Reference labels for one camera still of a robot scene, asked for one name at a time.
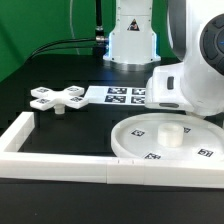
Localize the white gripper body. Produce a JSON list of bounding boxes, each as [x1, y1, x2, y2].
[[145, 63, 194, 112]]

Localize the white round table top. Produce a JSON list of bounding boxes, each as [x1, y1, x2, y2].
[[111, 113, 224, 161]]

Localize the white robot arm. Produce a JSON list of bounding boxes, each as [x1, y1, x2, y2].
[[103, 0, 224, 116]]

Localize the white marker tag sheet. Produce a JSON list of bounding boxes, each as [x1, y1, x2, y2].
[[85, 86, 145, 105]]

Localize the black vertical pole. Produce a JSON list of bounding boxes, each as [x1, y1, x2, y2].
[[93, 0, 105, 57]]

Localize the white cross-shaped table base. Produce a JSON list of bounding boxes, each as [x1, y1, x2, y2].
[[30, 86, 88, 115]]

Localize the black cables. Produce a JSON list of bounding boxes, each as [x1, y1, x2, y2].
[[25, 37, 108, 63]]

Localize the white U-shaped fence frame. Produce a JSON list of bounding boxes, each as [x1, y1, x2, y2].
[[0, 112, 224, 188]]

